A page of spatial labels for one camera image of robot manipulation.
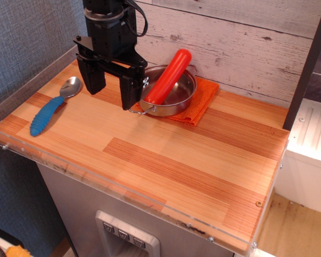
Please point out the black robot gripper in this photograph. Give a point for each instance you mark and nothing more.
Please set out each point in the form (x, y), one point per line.
(109, 48)

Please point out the blue handled metal spoon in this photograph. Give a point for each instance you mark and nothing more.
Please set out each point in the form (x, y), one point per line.
(70, 88)

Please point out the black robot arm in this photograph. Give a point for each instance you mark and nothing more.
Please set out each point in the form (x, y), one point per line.
(114, 5)

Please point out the silver metal pan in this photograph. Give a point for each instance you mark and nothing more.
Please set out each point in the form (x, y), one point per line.
(178, 99)

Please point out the red plastic sausage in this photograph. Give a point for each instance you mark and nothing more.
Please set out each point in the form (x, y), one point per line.
(169, 77)

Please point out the orange woven cloth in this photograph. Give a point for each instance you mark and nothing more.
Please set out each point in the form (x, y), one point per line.
(201, 99)

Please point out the clear acrylic edge guard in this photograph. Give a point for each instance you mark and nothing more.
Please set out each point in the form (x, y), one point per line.
(199, 202)

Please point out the grey toy fridge cabinet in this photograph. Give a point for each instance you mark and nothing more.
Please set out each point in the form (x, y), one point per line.
(102, 225)

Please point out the dark vertical post right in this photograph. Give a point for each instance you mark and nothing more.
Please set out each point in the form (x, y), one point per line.
(307, 71)

